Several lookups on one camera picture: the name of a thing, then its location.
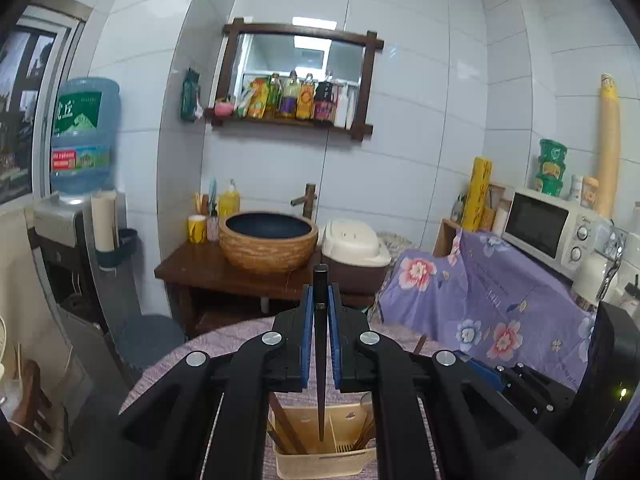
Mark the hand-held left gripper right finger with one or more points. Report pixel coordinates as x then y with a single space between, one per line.
334 340

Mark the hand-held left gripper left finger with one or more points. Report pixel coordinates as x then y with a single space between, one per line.
306 340

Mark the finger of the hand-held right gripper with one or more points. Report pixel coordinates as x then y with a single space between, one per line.
480 371
537 392

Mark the black chopstick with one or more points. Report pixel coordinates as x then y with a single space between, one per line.
320 360

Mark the cream perforated utensil holder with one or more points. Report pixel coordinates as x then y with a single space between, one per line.
345 460

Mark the purple floral cloth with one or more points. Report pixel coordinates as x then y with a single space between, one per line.
475 290

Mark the purple grey tablecloth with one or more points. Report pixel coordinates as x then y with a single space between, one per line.
210 345

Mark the white rice cooker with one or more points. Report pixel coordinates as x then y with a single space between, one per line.
352 245

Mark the woven pattern wash basin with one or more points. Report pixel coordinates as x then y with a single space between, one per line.
267 245

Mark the dark wooden cabinet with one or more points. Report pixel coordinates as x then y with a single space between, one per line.
200 270

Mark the wooden box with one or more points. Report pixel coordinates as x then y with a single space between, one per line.
445 237

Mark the bronze faucet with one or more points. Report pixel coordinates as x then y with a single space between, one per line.
306 200

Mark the pink pump bottle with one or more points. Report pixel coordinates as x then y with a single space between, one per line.
213 227

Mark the white microwave oven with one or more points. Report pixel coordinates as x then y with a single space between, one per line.
545 227

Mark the yellow cup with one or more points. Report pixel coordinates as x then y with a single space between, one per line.
197 229

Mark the blue round stool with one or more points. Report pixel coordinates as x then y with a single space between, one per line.
150 342

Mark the yellow soap bottle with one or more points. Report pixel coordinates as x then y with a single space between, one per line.
229 202

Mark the orange lid jar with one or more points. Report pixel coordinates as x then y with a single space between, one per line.
590 192

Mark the yellow paper roll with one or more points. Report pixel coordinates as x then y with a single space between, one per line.
477 195

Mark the stack of green noodle cups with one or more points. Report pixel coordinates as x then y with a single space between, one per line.
551 167

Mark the dark blue cup holder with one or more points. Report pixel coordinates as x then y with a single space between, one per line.
122 250

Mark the tall cream roll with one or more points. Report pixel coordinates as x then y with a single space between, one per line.
609 150

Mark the white plastic bottle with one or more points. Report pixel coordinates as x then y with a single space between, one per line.
341 107

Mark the paper cup stack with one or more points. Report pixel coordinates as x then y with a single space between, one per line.
104 220

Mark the dark soy sauce bottle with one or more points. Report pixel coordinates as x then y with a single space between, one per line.
324 100

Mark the orange label sauce bottle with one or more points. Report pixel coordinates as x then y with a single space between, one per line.
306 97

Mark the purple label sauce bottle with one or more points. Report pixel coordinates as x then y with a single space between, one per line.
289 97

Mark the yellow seasoning packet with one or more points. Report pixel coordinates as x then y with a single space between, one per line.
257 100

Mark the pink cup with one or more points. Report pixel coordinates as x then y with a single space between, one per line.
224 107

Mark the green glass bottle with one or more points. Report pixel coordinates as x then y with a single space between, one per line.
273 95

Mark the grey water dispenser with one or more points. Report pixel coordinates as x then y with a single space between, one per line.
60 240

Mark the small dark wooden stool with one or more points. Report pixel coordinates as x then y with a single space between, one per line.
32 400

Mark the beige cloth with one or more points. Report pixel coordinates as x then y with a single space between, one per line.
25 300

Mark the wooden framed mirror shelf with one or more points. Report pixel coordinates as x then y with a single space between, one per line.
295 55

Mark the blue water jug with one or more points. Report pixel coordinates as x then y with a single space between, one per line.
82 140

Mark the white framed window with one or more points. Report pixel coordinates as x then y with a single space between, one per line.
25 110

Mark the green wall packet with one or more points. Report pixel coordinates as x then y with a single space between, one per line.
190 95

